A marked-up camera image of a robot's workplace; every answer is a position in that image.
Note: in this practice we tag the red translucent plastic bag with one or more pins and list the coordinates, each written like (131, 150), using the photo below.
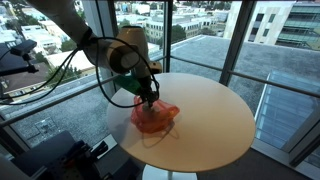
(155, 118)

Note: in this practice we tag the dark horizontal window rail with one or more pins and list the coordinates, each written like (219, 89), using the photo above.
(56, 100)
(253, 79)

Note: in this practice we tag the dark grey equipment box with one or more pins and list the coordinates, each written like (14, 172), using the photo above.
(43, 155)

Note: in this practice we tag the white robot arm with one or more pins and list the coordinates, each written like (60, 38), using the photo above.
(110, 50)

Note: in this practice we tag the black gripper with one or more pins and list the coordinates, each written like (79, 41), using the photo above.
(147, 90)

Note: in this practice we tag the black clamp device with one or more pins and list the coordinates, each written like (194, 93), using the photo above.
(83, 158)

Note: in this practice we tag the white table pedestal base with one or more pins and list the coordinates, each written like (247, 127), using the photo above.
(156, 174)

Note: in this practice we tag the green wrist mounted part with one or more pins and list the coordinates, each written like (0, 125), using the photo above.
(128, 83)

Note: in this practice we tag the black external camera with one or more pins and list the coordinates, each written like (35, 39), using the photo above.
(23, 47)

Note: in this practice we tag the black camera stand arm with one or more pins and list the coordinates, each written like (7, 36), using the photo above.
(20, 68)

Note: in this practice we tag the dark vertical window mullion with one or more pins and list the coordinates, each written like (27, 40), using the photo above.
(235, 43)

